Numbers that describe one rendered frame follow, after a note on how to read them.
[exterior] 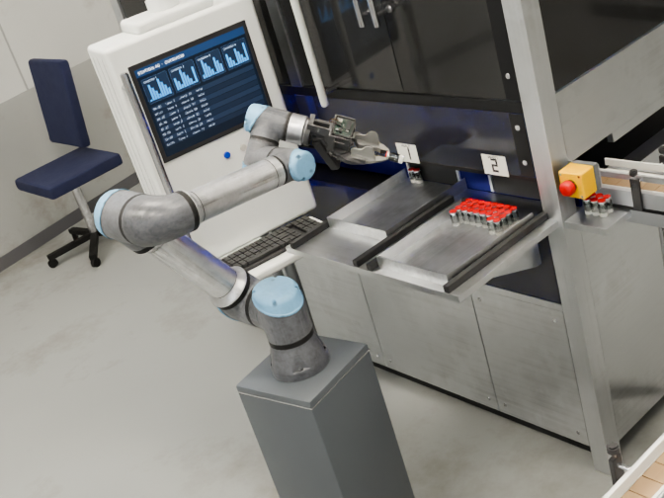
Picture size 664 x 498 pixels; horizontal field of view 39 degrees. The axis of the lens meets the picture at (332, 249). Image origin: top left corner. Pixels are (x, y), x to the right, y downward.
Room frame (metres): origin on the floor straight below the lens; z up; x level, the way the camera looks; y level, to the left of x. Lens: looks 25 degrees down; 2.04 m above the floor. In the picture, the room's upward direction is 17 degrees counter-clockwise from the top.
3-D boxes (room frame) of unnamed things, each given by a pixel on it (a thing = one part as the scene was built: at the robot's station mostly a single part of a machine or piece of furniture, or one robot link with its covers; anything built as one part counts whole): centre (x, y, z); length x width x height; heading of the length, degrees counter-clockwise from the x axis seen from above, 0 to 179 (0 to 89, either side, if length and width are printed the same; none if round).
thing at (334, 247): (2.41, -0.26, 0.87); 0.70 x 0.48 x 0.02; 34
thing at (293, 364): (2.05, 0.16, 0.84); 0.15 x 0.15 x 0.10
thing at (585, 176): (2.17, -0.65, 0.99); 0.08 x 0.07 x 0.07; 124
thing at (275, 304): (2.06, 0.17, 0.96); 0.13 x 0.12 x 0.14; 37
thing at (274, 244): (2.75, 0.20, 0.82); 0.40 x 0.14 x 0.02; 114
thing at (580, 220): (2.18, -0.70, 0.87); 0.14 x 0.13 x 0.02; 124
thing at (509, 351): (3.33, -0.44, 0.44); 2.06 x 1.00 x 0.88; 34
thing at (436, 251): (2.24, -0.32, 0.90); 0.34 x 0.26 x 0.04; 123
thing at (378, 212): (2.59, -0.23, 0.90); 0.34 x 0.26 x 0.04; 124
